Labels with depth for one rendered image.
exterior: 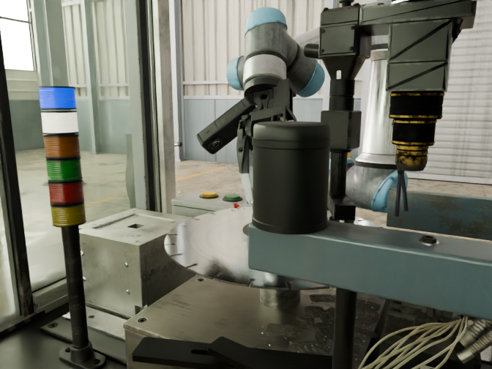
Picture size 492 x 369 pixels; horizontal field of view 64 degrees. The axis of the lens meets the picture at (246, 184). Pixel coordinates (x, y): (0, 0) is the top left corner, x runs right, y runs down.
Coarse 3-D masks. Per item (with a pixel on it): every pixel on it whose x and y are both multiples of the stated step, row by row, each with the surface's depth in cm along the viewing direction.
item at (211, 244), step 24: (216, 216) 67; (240, 216) 67; (168, 240) 55; (192, 240) 55; (216, 240) 55; (240, 240) 55; (192, 264) 47; (216, 264) 47; (240, 264) 47; (264, 288) 41; (288, 288) 41; (312, 288) 41
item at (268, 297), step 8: (264, 296) 57; (272, 296) 56; (280, 296) 56; (288, 296) 56; (296, 296) 57; (264, 304) 57; (272, 304) 56; (280, 304) 56; (288, 304) 56; (296, 304) 57
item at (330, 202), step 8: (336, 160) 53; (344, 160) 53; (336, 168) 53; (344, 168) 53; (336, 176) 53; (344, 176) 53; (336, 184) 54; (344, 184) 54; (328, 192) 56; (336, 192) 54; (344, 192) 54; (328, 200) 54; (336, 200) 51; (344, 200) 51; (328, 208) 54; (336, 208) 49; (344, 208) 49; (352, 208) 49; (336, 216) 49; (344, 216) 49; (352, 216) 49
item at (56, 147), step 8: (48, 136) 52; (56, 136) 52; (64, 136) 53; (72, 136) 54; (48, 144) 53; (56, 144) 53; (64, 144) 53; (72, 144) 54; (48, 152) 53; (56, 152) 53; (64, 152) 53; (72, 152) 54
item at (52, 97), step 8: (40, 88) 52; (48, 88) 51; (56, 88) 51; (64, 88) 52; (72, 88) 53; (40, 96) 52; (48, 96) 51; (56, 96) 51; (64, 96) 52; (72, 96) 53; (40, 104) 52; (48, 104) 52; (56, 104) 52; (64, 104) 52; (72, 104) 53
